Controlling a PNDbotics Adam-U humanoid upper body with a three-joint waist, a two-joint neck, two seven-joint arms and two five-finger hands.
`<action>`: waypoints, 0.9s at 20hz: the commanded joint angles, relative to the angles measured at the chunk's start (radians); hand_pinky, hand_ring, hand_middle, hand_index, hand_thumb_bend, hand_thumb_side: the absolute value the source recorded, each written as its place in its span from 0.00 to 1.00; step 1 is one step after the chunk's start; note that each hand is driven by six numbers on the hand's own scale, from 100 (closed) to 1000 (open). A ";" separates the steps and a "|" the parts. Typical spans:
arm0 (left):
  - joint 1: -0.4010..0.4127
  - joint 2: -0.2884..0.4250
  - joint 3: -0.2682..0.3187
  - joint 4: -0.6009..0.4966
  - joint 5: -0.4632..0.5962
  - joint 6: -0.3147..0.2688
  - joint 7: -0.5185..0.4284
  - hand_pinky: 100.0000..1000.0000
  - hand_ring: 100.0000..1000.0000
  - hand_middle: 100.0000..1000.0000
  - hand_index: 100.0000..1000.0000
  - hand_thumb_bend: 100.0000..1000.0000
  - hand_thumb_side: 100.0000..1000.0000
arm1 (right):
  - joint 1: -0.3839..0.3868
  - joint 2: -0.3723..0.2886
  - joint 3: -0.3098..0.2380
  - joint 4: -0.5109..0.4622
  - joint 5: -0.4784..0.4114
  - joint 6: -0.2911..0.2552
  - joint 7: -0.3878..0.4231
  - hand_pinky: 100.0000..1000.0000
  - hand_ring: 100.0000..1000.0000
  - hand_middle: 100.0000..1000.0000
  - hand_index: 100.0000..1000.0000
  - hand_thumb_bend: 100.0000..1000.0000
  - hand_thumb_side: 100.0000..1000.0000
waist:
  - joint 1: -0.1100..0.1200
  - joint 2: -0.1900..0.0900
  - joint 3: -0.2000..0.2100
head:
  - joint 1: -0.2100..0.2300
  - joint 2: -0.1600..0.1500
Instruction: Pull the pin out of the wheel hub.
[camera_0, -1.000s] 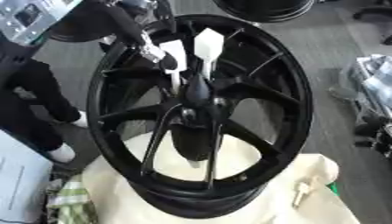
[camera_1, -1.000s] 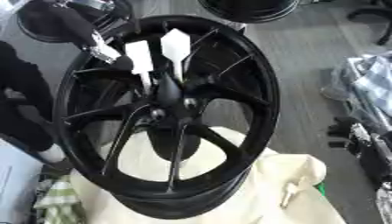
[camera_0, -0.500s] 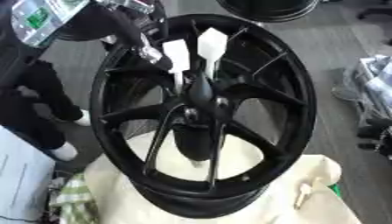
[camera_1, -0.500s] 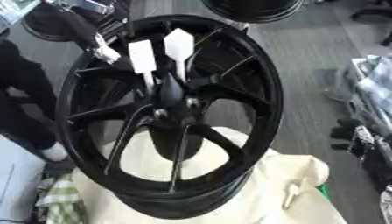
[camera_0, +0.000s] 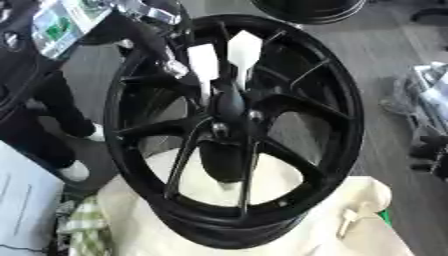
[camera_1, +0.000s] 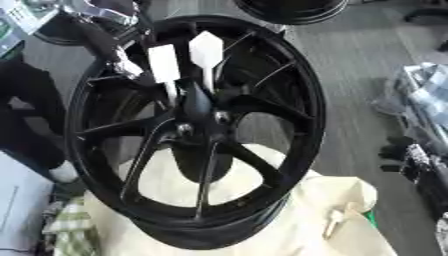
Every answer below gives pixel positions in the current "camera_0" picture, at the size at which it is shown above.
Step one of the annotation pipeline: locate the white flat board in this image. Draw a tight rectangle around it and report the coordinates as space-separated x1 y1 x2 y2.
0 139 67 256

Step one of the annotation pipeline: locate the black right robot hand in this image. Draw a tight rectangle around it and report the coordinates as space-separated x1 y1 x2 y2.
406 134 448 182

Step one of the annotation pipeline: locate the person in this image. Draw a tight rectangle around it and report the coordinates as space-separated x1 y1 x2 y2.
0 68 109 184

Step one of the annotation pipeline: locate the white pin with flat head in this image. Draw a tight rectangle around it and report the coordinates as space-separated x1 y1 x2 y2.
185 44 221 105
224 29 265 91
337 201 382 239

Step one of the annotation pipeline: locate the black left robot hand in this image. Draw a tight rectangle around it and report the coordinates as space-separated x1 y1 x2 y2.
78 15 203 88

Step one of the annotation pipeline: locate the cream cloth sheet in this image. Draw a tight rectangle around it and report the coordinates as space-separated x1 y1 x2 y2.
94 146 417 256

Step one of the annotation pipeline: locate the black chair base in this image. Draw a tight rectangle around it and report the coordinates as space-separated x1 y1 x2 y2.
409 5 448 24

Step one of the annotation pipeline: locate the black spoked wheel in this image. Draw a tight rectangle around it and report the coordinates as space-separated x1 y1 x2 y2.
101 13 368 251

